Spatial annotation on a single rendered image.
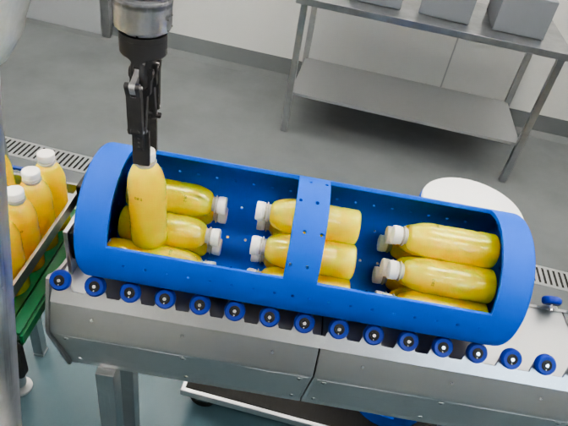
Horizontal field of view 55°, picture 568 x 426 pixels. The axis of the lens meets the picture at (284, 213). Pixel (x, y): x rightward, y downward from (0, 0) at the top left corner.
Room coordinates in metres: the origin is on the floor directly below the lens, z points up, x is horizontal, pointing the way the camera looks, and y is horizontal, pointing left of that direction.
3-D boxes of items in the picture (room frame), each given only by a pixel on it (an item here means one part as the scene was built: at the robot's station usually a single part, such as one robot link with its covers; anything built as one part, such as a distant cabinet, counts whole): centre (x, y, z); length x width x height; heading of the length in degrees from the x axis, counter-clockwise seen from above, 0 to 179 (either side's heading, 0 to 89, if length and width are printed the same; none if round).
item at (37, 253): (0.86, 0.52, 0.96); 0.40 x 0.01 x 0.03; 1
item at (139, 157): (0.79, 0.27, 1.32); 0.03 x 0.01 x 0.07; 91
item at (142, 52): (0.81, 0.27, 1.47); 0.08 x 0.07 x 0.09; 1
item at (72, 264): (0.86, 0.44, 0.99); 0.10 x 0.02 x 0.12; 1
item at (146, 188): (0.81, 0.26, 1.18); 0.07 x 0.07 x 0.20
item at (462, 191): (1.21, -0.50, 1.03); 0.28 x 0.28 x 0.01
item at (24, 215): (0.85, 0.56, 1.00); 0.07 x 0.07 x 0.20
